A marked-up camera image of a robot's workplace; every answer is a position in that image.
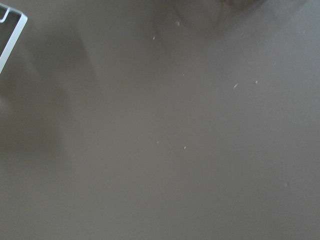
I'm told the white cup rack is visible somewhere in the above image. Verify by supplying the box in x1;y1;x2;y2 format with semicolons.
0;3;28;72

